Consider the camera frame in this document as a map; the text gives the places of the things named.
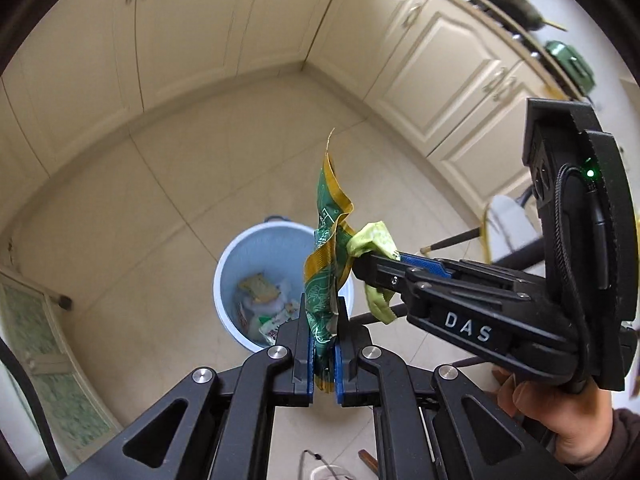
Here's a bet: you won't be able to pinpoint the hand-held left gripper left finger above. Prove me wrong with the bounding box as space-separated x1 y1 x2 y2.
62 296 317 480

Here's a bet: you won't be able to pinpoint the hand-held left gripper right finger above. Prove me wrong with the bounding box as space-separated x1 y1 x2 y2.
332 296 576 480

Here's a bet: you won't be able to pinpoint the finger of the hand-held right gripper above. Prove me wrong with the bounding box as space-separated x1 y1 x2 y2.
351 251 426 306
397 254 546 283

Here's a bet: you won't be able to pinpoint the light green wrapper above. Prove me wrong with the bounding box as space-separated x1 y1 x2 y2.
347 221 401 325

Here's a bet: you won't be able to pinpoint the trash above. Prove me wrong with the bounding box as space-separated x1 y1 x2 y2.
257 300 301 346

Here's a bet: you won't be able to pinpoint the green and yellow wrapper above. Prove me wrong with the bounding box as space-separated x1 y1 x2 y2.
302 127 356 393

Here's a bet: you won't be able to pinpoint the light blue trash bin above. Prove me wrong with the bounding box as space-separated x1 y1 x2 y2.
213 215 357 353

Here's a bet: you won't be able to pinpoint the person's right forearm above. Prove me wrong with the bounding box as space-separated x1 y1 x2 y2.
552 407 640 480

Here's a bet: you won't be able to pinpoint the person's right hand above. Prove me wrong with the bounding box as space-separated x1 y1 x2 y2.
492 365 613 466

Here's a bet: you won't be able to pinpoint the tan wrapper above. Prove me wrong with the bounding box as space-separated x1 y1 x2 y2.
237 271 281 303

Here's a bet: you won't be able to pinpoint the brown wooden piece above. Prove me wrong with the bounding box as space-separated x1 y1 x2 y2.
359 450 381 478

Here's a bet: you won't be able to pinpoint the gas stove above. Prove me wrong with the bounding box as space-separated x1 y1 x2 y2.
470 0 586 101

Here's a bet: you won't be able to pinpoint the green electric pot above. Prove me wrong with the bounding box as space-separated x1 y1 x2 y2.
544 40 598 96

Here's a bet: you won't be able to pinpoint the patterned glass door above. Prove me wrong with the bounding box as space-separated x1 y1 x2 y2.
0 267 123 453

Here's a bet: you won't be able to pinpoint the cream kitchen cabinets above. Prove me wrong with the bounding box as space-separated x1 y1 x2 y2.
0 0 626 241

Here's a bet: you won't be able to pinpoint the black braided cable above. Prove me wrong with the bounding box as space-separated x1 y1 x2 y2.
552 162 611 396

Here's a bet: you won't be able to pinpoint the thin black cable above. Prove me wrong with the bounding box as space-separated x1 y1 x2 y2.
299 451 331 480

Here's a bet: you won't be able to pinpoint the thick black cable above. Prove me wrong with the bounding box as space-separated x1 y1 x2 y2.
0 337 68 480

